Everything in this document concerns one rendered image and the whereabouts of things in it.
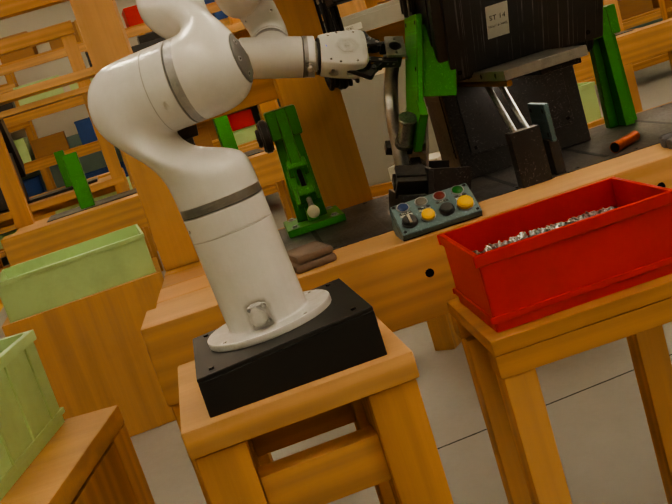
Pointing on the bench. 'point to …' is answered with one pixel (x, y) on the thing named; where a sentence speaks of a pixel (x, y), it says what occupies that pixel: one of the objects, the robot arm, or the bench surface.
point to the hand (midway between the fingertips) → (390, 54)
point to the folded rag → (311, 256)
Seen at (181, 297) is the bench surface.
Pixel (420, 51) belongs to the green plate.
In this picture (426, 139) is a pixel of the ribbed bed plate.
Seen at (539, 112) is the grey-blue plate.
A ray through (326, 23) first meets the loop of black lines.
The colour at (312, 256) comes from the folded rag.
